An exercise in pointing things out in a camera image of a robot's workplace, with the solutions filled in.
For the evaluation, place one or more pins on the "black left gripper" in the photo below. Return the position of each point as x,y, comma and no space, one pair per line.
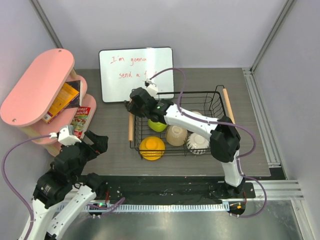
100,144

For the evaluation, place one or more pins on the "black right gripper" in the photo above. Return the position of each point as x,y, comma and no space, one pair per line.
132,108

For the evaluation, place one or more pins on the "green square bowl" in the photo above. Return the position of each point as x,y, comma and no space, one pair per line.
156,126

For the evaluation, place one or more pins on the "black wire dish rack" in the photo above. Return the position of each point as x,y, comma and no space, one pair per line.
224,140

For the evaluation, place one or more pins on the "beige floral ceramic bowl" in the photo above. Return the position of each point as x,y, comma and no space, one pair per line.
176,136

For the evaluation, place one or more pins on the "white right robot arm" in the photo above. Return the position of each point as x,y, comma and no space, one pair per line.
233,178

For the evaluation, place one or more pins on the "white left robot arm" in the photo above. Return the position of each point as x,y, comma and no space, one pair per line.
61,194

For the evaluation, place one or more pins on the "red storey house book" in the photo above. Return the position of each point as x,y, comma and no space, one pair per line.
79,121

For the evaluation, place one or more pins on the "whiteboard with red writing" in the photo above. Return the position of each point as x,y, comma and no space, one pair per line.
122,70

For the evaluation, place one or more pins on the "orange yellow ribbed bowl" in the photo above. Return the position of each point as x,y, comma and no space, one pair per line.
152,148

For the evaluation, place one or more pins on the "yellow dotted white bowl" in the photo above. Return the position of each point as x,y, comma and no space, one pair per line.
195,113

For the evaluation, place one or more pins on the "yellow orange book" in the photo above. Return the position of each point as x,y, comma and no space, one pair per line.
66,95

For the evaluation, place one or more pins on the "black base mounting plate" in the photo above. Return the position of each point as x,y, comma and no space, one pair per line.
152,189

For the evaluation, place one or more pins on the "white striped bowl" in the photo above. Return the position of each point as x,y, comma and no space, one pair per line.
197,144

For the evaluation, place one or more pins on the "pink three-tier shelf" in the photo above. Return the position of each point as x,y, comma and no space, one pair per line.
34,93

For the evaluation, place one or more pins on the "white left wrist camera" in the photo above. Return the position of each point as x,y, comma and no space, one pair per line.
65,136

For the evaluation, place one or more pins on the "white slotted cable duct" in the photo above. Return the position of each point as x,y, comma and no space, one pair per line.
127,208

